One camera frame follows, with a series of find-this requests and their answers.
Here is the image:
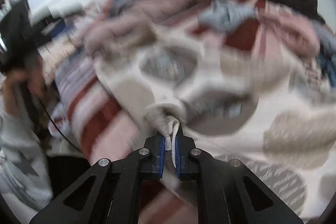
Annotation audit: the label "pink grey striped duvet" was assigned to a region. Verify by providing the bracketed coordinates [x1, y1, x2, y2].
[82, 0, 254, 54]

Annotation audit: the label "light blue crumpled garment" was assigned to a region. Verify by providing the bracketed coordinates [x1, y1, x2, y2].
[198, 0, 256, 34]

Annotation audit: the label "grey blue denim garment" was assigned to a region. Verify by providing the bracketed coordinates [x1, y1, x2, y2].
[312, 20, 335, 86]

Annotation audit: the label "striped fleece bed blanket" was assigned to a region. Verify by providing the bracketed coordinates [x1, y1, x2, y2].
[56, 0, 329, 163]

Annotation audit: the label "black jacket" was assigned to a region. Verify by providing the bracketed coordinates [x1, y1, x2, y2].
[267, 0, 325, 24]

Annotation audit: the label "person's left hand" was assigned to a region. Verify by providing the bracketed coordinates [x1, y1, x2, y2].
[1, 55, 45, 117]

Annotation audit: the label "cream bear print pants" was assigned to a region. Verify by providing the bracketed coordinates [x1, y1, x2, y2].
[93, 27, 335, 221]

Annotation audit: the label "pink checked garment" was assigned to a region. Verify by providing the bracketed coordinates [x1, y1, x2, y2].
[257, 1, 320, 59]

